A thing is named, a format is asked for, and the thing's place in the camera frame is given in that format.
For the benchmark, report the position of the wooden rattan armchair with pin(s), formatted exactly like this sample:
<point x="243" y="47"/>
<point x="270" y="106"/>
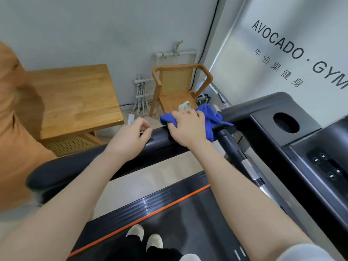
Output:
<point x="174" y="81"/>

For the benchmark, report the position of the white pipe manifold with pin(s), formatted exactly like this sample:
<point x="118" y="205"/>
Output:
<point x="141" y="92"/>

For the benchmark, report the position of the dark green bag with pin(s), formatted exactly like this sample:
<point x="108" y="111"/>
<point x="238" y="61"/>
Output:
<point x="204" y="99"/>

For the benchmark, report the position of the white printed roller blind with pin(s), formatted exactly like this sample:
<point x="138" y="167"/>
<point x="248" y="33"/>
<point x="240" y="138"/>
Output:
<point x="272" y="65"/>

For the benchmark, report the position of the wooden rattan stool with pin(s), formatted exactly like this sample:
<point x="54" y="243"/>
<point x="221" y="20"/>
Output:
<point x="68" y="145"/>

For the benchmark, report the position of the person's right forearm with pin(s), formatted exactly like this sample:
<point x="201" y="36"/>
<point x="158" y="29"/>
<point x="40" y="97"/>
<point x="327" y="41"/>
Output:
<point x="239" y="198"/>

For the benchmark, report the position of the black treadmill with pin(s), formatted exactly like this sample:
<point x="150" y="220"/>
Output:
<point x="272" y="111"/>

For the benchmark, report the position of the blue cleaning cloth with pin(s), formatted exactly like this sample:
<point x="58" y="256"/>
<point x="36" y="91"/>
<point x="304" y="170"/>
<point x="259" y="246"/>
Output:
<point x="212" y="119"/>

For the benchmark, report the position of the person's left forearm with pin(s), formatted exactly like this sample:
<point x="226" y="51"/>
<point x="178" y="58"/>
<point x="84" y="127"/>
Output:
<point x="68" y="209"/>

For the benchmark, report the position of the wooden table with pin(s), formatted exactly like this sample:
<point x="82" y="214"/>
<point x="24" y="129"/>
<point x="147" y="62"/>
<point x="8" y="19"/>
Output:
<point x="76" y="100"/>

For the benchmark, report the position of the person's right thumb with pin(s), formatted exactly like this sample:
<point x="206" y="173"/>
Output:
<point x="171" y="130"/>

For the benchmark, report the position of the person's white right shoe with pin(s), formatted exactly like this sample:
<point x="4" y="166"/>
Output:
<point x="155" y="241"/>

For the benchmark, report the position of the person's white left shoe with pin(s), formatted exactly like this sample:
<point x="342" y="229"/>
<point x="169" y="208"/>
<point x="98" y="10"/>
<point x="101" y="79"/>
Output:
<point x="135" y="231"/>

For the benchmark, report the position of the white tape roll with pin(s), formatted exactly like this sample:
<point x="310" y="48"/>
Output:
<point x="185" y="105"/>

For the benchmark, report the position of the person's left thumb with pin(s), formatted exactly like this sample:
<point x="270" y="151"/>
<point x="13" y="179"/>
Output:
<point x="146" y="136"/>

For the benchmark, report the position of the person's black trousers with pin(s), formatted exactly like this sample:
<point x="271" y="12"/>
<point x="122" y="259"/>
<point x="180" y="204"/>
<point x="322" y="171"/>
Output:
<point x="152" y="255"/>

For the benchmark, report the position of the person's left hand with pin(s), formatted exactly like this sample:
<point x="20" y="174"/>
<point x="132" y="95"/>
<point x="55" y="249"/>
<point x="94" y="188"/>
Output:
<point x="126" y="141"/>

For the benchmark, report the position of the white wall pipe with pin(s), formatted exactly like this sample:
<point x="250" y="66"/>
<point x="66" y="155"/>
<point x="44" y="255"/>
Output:
<point x="176" y="54"/>

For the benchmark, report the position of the white power strip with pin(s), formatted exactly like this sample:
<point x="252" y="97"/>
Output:
<point x="131" y="119"/>

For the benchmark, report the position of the person's grey sleeve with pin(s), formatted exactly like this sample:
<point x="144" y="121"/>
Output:
<point x="301" y="254"/>

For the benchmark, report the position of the person's white shoe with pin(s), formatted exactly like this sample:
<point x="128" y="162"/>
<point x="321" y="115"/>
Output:
<point x="155" y="241"/>
<point x="135" y="231"/>

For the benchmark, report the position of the person's right hand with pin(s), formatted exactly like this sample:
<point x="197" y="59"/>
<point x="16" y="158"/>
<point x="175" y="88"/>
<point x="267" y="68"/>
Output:
<point x="187" y="127"/>

